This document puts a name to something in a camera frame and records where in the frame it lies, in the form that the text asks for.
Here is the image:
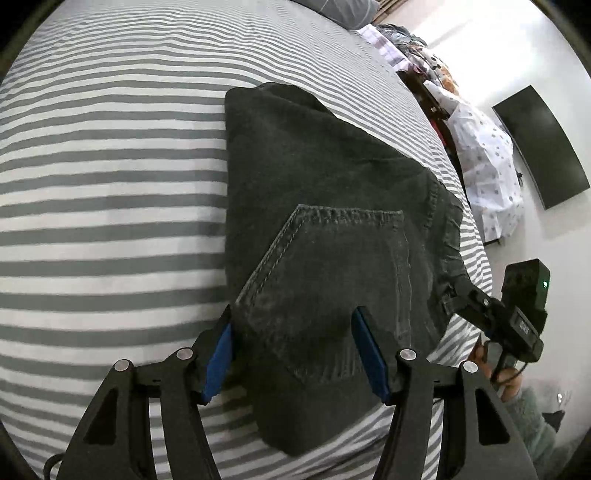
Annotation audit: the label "person's right hand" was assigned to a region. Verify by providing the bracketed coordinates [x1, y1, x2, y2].
[471, 339, 525, 402]

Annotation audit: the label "white dotted cloth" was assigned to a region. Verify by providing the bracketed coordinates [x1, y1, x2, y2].
[422, 80, 526, 243]

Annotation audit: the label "black denim pants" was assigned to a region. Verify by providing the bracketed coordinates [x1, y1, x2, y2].
[224, 82, 472, 457]

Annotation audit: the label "grey pillow with white lines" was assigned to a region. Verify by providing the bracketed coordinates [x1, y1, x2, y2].
[295, 0, 380, 27]

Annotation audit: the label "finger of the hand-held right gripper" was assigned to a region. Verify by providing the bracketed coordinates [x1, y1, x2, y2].
[441, 281, 492, 334]

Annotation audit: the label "person's right forearm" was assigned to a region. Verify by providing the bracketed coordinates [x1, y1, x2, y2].
[503, 385, 570, 468]

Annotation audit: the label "black cable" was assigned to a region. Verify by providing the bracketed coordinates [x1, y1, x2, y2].
[43, 455, 66, 480]

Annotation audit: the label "black wall television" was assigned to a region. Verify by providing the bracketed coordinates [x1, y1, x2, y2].
[492, 85, 591, 210]

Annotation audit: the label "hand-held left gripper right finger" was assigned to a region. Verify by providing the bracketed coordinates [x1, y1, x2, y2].
[352, 307, 541, 480]

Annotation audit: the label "grey white striped bed sheet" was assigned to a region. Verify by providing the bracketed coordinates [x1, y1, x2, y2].
[0, 0, 495, 480]

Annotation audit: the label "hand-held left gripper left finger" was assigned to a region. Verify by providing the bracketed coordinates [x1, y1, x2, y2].
[55, 305, 234, 480]

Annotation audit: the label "pile of mixed clothes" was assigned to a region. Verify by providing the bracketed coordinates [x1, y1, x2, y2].
[358, 22, 458, 93]

